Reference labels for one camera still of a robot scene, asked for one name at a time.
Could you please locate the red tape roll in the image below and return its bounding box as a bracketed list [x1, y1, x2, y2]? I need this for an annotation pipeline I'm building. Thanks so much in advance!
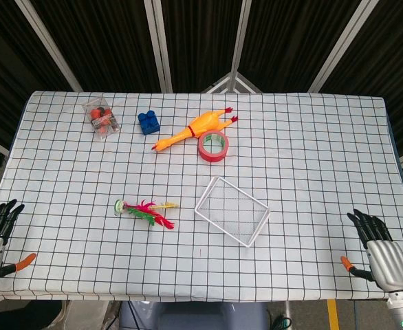
[197, 130, 230, 164]

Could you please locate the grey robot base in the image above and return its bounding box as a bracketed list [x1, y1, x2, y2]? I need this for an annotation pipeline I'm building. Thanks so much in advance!
[118, 300, 270, 330]

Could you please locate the colourful feather shuttlecock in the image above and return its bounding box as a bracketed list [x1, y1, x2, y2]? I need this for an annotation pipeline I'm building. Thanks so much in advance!
[113, 198, 180, 230]

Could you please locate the yellow rubber chicken toy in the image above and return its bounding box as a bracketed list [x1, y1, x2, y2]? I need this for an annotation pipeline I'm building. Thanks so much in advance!
[151, 107, 239, 152]

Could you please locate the blue building block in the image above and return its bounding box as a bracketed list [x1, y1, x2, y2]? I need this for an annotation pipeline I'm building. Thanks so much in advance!
[137, 110, 161, 136]

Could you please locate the white checkered tablecloth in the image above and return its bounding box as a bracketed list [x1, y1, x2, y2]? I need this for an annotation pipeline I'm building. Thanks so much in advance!
[0, 90, 403, 303]

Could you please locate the white wire mesh basket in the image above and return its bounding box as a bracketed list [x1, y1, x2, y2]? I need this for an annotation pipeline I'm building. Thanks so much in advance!
[194, 175, 270, 248]

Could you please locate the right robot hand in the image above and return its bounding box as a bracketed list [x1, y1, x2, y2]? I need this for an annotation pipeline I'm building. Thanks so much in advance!
[340, 208, 403, 294]

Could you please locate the clear packet with red items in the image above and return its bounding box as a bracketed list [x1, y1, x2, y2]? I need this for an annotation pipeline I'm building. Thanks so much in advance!
[82, 97, 122, 140]

